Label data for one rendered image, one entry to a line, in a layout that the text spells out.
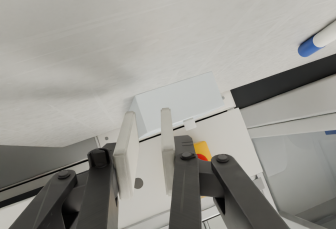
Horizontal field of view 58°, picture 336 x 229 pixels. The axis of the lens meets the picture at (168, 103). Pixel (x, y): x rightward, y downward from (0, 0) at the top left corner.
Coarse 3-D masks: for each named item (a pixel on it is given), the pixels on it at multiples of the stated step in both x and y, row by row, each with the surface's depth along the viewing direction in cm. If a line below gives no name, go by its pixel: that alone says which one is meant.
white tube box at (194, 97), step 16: (192, 80) 31; (208, 80) 31; (144, 96) 29; (160, 96) 30; (176, 96) 30; (192, 96) 30; (208, 96) 31; (144, 112) 29; (176, 112) 30; (192, 112) 30; (208, 112) 35; (144, 128) 30; (160, 128) 41
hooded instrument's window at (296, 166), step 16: (256, 144) 151; (272, 144) 134; (288, 144) 121; (304, 144) 110; (320, 144) 101; (272, 160) 140; (288, 160) 125; (304, 160) 114; (320, 160) 104; (272, 176) 145; (288, 176) 130; (304, 176) 117; (320, 176) 107; (272, 192) 151; (288, 192) 135; (304, 192) 121; (320, 192) 110; (288, 208) 140; (304, 208) 125; (320, 208) 114; (320, 224) 117
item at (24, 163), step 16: (224, 96) 65; (176, 128) 65; (80, 144) 60; (96, 144) 61; (0, 160) 58; (16, 160) 58; (32, 160) 59; (48, 160) 59; (64, 160) 59; (80, 160) 60; (0, 176) 58; (16, 176) 58; (32, 176) 58
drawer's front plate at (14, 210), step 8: (24, 200) 26; (0, 208) 26; (8, 208) 26; (16, 208) 26; (24, 208) 26; (0, 216) 26; (8, 216) 26; (16, 216) 26; (0, 224) 26; (8, 224) 26
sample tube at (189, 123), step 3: (192, 117) 33; (183, 120) 33; (186, 120) 33; (189, 120) 33; (192, 120) 33; (183, 123) 33; (186, 123) 33; (189, 123) 33; (192, 123) 33; (186, 126) 33; (189, 126) 32; (192, 126) 33; (195, 126) 33; (186, 129) 33; (189, 129) 33
